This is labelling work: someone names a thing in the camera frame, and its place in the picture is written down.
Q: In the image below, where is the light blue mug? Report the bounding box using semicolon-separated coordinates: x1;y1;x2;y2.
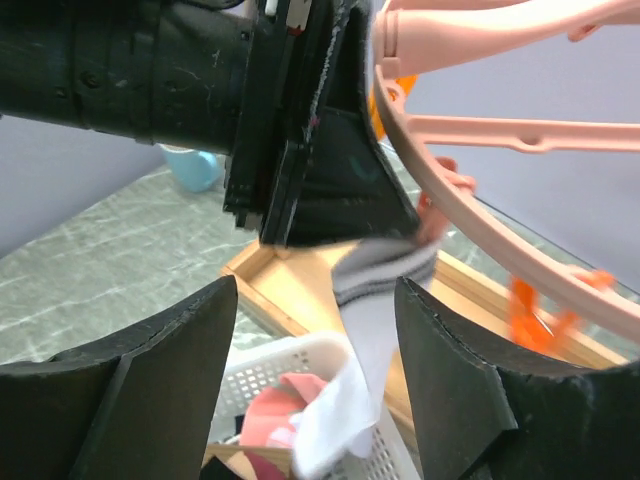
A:
160;144;223;193

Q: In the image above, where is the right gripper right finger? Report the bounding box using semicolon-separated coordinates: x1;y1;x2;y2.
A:
395;278;639;479

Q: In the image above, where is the white plastic basket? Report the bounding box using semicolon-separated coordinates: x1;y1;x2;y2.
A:
208;332;419;479

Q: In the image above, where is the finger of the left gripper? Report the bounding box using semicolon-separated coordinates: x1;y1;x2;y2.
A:
260;1;418;248

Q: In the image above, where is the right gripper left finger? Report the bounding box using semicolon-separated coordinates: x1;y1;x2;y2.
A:
1;276;238;479

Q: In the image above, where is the pink round clip hanger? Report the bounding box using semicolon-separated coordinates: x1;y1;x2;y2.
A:
367;0;640;359

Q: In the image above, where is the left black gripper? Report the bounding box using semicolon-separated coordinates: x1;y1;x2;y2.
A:
1;1;340;245

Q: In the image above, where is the pile of socks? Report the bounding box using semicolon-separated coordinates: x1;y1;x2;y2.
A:
199;372;331;480

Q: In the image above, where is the white black striped sock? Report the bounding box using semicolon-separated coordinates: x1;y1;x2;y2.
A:
293;239;440;479

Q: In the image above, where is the wooden hanger rack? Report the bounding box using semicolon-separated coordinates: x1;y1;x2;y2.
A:
220;240;629;441

